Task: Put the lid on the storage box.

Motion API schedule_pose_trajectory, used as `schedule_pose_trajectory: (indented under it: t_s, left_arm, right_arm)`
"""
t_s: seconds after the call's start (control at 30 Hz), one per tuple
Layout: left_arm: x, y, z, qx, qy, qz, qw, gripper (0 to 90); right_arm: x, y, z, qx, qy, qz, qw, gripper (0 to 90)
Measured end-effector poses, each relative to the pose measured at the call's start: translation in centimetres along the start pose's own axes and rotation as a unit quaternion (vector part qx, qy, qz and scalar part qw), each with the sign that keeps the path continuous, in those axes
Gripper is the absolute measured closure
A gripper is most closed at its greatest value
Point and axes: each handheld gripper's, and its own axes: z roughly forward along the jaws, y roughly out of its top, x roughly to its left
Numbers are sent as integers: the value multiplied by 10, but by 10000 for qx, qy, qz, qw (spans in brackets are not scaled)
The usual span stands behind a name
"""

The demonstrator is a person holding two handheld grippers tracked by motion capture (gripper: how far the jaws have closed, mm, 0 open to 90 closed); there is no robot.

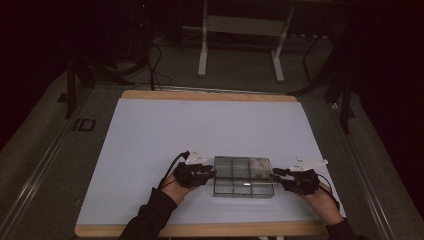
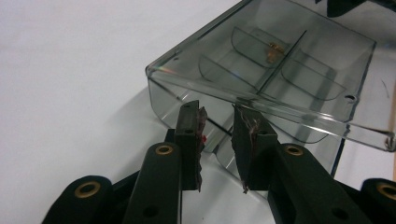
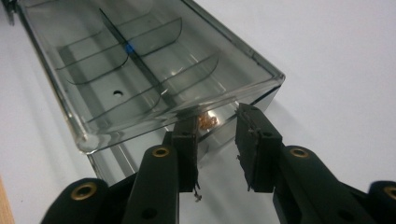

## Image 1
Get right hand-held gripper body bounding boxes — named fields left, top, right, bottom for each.
left=283, top=155, right=330, bottom=196

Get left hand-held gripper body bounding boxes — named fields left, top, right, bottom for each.
left=173, top=147, right=208, bottom=189

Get copper scouring ball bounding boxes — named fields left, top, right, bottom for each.
left=249, top=158, right=272, bottom=178

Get clear compartment box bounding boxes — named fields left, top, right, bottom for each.
left=212, top=155, right=276, bottom=200

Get person's left hand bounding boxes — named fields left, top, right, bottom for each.
left=159, top=173, right=196, bottom=206

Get person's right hand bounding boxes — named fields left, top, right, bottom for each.
left=301, top=184, right=345, bottom=227

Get white table mat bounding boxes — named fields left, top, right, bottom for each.
left=77, top=97, right=347, bottom=226

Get black tripod stand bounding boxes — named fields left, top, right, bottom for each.
left=288, top=71, right=356, bottom=135

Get black metal stand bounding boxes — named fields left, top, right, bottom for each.
left=63, top=0, right=155, bottom=120

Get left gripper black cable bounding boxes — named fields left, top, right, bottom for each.
left=157, top=150, right=191, bottom=190

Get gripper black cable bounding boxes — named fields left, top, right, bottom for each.
left=315, top=173, right=342, bottom=212
left=157, top=150, right=191, bottom=190

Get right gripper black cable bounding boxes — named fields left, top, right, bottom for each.
left=315, top=173, right=342, bottom=212

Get metal floor rail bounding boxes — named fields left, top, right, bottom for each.
left=0, top=109, right=84, bottom=240
left=133, top=84, right=296, bottom=96
left=328, top=99, right=398, bottom=240

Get black floor cables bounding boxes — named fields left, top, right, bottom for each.
left=145, top=41, right=174, bottom=92

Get white metal table frame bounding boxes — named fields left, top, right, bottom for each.
left=197, top=0, right=296, bottom=83

